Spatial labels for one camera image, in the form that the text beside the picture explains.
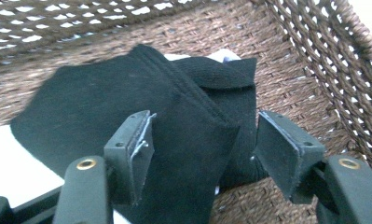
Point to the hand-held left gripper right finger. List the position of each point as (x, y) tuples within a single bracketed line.
[(286, 155)]

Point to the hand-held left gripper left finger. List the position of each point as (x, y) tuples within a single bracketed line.
[(134, 149)]

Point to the black sock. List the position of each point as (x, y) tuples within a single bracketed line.
[(227, 93), (112, 93)]

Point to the brown wicker basket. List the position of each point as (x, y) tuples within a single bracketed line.
[(283, 77)]

